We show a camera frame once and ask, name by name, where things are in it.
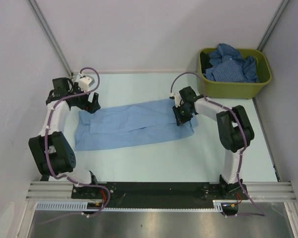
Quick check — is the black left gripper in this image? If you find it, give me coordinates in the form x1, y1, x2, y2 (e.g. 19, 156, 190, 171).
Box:
71, 82, 100, 114

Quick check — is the light blue long sleeve shirt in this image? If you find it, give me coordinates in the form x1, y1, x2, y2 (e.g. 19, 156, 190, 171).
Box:
74, 99, 198, 151

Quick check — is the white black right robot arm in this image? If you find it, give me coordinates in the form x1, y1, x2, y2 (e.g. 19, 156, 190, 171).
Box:
170, 86, 255, 199

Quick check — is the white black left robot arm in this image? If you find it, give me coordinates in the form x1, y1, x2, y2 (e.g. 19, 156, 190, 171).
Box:
28, 75, 101, 198

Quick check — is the green plastic bin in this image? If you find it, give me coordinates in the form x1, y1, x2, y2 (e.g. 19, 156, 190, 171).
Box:
197, 44, 272, 99

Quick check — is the blue checkered shirt in bin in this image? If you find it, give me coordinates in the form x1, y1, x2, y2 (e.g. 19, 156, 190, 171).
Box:
203, 43, 259, 83

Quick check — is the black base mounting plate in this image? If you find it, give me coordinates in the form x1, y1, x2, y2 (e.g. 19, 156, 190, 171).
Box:
71, 182, 248, 208

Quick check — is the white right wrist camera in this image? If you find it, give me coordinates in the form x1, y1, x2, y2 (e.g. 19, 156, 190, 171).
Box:
169, 93, 182, 108

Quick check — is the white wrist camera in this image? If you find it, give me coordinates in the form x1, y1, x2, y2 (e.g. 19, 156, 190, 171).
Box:
78, 76, 95, 92
169, 93, 182, 108

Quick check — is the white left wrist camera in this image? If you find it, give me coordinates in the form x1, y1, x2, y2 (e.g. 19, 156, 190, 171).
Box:
78, 76, 95, 92

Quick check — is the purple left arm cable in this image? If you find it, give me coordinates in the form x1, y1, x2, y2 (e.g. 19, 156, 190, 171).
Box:
37, 67, 111, 225

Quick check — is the white slotted cable duct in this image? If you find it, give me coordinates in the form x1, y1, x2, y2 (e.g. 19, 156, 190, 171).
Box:
35, 201, 223, 212

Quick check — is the aluminium front rail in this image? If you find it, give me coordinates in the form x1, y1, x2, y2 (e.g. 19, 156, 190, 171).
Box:
26, 181, 297, 202

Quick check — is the aluminium frame post left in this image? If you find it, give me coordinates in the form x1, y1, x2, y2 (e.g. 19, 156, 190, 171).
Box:
26, 0, 74, 78

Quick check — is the aluminium frame post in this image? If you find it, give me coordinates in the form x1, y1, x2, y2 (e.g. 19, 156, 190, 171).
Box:
26, 0, 74, 78
257, 0, 291, 52

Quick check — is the aluminium frame post right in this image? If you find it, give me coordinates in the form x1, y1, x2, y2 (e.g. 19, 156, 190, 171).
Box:
257, 0, 291, 52

